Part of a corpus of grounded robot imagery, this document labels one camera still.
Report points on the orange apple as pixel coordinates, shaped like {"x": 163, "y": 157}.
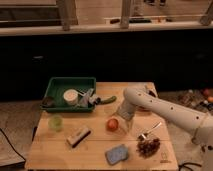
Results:
{"x": 112, "y": 124}

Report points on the blue sponge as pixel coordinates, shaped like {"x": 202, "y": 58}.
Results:
{"x": 117, "y": 154}

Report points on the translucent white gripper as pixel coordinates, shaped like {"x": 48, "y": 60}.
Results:
{"x": 125, "y": 125}

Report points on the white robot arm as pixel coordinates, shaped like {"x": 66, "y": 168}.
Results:
{"x": 196, "y": 123}

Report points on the green cucumber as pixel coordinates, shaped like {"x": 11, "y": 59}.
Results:
{"x": 108, "y": 100}

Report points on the bunch of dark grapes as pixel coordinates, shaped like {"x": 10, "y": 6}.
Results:
{"x": 147, "y": 148}

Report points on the dark small round dish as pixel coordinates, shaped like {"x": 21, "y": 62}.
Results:
{"x": 48, "y": 102}

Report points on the green plastic tray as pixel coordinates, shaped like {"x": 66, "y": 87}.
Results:
{"x": 58, "y": 85}

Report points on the wooden black eraser block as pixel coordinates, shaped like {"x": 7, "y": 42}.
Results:
{"x": 78, "y": 136}

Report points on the grey metal tool in tray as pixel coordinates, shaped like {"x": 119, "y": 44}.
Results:
{"x": 88, "y": 98}

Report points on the green plastic cup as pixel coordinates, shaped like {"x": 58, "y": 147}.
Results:
{"x": 55, "y": 123}

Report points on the dark red bowl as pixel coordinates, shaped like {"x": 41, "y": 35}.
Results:
{"x": 142, "y": 109}

